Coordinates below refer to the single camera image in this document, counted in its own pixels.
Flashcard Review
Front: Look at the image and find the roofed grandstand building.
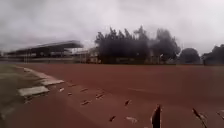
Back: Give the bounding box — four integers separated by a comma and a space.
2, 40, 85, 64

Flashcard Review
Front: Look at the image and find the red dirt running track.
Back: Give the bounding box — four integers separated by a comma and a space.
0, 62, 224, 128

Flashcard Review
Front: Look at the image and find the row of dark trees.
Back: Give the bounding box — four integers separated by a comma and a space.
93, 25, 224, 66

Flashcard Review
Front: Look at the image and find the grass field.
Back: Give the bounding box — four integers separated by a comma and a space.
0, 63, 44, 118

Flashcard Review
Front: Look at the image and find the pale concrete kerb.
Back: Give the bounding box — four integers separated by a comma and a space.
0, 65, 66, 121

